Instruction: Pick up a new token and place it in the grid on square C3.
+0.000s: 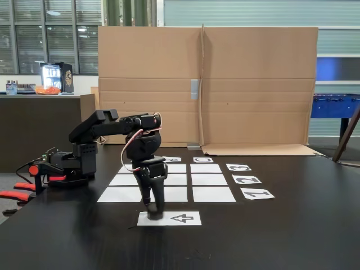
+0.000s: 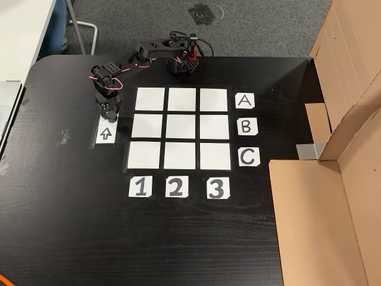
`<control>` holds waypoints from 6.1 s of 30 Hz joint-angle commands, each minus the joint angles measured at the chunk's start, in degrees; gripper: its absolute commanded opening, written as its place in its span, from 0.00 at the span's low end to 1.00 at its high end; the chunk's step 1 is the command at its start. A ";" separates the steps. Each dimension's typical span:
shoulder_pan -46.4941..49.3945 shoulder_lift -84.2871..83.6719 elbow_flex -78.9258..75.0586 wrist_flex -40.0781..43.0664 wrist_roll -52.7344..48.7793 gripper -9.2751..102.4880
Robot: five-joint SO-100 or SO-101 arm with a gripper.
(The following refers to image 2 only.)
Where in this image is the white arrow paper sheet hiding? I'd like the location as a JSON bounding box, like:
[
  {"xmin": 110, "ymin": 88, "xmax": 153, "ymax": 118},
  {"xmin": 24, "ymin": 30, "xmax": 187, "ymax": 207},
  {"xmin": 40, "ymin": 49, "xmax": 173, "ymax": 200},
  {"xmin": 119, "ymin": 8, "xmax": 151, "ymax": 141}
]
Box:
[{"xmin": 95, "ymin": 117, "xmax": 115, "ymax": 145}]

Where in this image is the red black bar clamp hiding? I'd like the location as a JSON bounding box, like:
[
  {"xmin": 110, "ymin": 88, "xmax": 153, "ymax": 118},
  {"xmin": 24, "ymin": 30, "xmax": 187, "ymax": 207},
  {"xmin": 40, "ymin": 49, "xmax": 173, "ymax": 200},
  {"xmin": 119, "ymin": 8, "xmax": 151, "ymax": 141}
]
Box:
[{"xmin": 184, "ymin": 33, "xmax": 199, "ymax": 60}]

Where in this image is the black power cable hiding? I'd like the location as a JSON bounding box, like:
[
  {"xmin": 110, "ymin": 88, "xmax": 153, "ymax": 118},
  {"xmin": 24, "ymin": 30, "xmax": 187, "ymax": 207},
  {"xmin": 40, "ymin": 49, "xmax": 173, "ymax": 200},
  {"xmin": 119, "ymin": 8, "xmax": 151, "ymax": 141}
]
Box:
[{"xmin": 195, "ymin": 38, "xmax": 216, "ymax": 58}]

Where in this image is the person's leg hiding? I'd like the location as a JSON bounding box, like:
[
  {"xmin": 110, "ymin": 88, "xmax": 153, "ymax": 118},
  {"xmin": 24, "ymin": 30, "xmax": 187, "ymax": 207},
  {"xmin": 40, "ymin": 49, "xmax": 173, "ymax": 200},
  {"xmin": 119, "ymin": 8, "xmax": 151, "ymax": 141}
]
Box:
[{"xmin": 38, "ymin": 0, "xmax": 69, "ymax": 59}]

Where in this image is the orange cable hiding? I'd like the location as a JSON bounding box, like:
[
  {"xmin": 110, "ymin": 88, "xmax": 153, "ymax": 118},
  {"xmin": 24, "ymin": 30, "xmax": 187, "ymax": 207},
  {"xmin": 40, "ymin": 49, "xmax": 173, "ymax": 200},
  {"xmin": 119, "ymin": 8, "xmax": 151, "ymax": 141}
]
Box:
[{"xmin": 0, "ymin": 272, "xmax": 16, "ymax": 286}]

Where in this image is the grey metal desk leg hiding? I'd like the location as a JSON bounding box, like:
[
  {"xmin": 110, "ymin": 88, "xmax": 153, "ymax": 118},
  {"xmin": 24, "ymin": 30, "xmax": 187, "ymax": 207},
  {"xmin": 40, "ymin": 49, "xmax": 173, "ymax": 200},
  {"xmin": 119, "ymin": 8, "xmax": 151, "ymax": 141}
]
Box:
[{"xmin": 65, "ymin": 0, "xmax": 99, "ymax": 56}]

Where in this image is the large brown cardboard box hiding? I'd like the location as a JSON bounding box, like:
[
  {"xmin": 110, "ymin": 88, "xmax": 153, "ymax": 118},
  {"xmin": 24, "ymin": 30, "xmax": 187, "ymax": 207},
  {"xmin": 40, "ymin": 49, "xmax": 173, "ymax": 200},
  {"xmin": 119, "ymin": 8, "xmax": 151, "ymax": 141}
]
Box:
[{"xmin": 268, "ymin": 0, "xmax": 381, "ymax": 286}]

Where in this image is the paper sheet letter A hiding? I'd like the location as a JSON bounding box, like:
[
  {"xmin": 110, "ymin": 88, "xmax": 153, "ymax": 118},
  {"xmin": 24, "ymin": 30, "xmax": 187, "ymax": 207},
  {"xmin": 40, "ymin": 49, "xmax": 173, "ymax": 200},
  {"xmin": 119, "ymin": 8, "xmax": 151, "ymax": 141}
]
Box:
[{"xmin": 235, "ymin": 93, "xmax": 255, "ymax": 110}]

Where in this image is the paper sheet number 1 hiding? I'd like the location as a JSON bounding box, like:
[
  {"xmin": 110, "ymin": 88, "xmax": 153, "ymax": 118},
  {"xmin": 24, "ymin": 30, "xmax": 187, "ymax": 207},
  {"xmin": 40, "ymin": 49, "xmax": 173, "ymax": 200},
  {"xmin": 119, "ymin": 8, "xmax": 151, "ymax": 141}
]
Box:
[{"xmin": 128, "ymin": 176, "xmax": 153, "ymax": 198}]

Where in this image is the paper sheet number 2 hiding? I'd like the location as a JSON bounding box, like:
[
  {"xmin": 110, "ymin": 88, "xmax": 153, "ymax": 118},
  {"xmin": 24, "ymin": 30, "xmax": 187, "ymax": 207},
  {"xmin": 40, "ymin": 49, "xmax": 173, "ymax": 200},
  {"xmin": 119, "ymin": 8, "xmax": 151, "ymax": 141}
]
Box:
[{"xmin": 165, "ymin": 175, "xmax": 189, "ymax": 198}]

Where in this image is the silver laptop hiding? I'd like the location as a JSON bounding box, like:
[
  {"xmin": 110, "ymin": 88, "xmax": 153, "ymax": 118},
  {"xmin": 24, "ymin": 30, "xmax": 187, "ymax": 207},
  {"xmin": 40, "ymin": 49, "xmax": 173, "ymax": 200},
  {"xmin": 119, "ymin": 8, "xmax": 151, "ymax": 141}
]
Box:
[{"xmin": 0, "ymin": 80, "xmax": 23, "ymax": 156}]

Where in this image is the paper sheet number 3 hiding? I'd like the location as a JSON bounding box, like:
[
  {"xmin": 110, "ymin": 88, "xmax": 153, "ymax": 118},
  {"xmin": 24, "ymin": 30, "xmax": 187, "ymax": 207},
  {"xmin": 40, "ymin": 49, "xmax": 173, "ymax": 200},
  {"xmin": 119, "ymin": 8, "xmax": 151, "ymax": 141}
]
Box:
[{"xmin": 207, "ymin": 177, "xmax": 230, "ymax": 200}]

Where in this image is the taped floor outlet cover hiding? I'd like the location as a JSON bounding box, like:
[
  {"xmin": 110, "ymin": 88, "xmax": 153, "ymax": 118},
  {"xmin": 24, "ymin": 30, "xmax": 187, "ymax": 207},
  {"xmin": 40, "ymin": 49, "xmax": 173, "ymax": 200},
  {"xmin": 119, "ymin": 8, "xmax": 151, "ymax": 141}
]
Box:
[{"xmin": 188, "ymin": 2, "xmax": 224, "ymax": 27}]

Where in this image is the white desk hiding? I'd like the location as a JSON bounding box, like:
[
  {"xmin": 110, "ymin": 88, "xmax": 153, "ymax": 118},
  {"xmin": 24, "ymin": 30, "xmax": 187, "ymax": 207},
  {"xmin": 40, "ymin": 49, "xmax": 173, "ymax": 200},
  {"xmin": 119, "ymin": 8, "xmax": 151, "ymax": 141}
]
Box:
[{"xmin": 0, "ymin": 0, "xmax": 58, "ymax": 83}]

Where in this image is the paper sheet letter B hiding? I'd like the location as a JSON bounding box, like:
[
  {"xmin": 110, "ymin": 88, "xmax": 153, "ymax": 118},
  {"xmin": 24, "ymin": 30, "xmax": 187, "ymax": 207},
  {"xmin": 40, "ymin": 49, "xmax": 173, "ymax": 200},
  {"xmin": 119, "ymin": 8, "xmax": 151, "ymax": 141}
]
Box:
[{"xmin": 237, "ymin": 117, "xmax": 258, "ymax": 136}]

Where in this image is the white paper grid square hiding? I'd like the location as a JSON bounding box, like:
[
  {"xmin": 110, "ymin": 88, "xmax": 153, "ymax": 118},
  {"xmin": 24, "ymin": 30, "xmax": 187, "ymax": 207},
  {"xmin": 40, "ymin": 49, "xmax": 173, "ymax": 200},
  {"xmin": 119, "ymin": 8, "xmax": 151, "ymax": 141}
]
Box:
[
  {"xmin": 127, "ymin": 141, "xmax": 161, "ymax": 169},
  {"xmin": 131, "ymin": 114, "xmax": 164, "ymax": 139},
  {"xmin": 199, "ymin": 142, "xmax": 232, "ymax": 170},
  {"xmin": 165, "ymin": 114, "xmax": 196, "ymax": 139},
  {"xmin": 199, "ymin": 114, "xmax": 230, "ymax": 139},
  {"xmin": 199, "ymin": 88, "xmax": 228, "ymax": 112},
  {"xmin": 167, "ymin": 88, "xmax": 196, "ymax": 111},
  {"xmin": 135, "ymin": 87, "xmax": 165, "ymax": 111},
  {"xmin": 163, "ymin": 142, "xmax": 196, "ymax": 170}
]

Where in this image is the paper sheet letter C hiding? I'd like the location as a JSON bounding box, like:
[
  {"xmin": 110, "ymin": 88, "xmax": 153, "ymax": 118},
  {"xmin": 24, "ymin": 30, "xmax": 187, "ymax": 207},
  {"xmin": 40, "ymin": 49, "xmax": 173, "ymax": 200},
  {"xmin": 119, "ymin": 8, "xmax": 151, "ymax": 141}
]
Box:
[{"xmin": 238, "ymin": 148, "xmax": 261, "ymax": 167}]

